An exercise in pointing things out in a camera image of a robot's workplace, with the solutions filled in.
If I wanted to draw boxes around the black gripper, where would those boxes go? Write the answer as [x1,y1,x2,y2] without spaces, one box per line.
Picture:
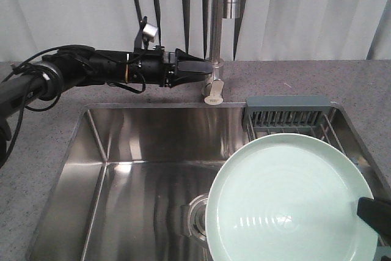
[127,46,211,87]

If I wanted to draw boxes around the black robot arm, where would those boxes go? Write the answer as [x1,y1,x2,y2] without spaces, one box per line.
[1,45,213,164]

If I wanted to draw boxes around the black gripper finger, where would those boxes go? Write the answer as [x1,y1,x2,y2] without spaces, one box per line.
[357,197,390,244]

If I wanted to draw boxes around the sink drain strainer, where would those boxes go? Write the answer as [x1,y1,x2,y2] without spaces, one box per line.
[180,193,208,246]

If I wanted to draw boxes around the stainless steel sink basin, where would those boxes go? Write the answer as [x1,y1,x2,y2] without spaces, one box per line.
[26,103,250,260]

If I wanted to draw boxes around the grey wire dish drying rack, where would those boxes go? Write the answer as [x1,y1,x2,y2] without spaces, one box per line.
[241,95,391,261]

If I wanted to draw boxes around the chrome kitchen faucet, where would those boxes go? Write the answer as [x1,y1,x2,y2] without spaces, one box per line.
[202,0,241,106]

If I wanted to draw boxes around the light green round plate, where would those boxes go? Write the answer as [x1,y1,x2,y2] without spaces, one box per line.
[206,133,378,260]

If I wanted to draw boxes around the white pleated curtain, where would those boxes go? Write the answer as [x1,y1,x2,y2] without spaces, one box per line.
[1,0,390,61]

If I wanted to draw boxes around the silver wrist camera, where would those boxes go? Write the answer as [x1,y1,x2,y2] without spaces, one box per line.
[134,16,159,50]

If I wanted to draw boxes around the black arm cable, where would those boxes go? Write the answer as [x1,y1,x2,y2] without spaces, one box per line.
[0,45,92,170]

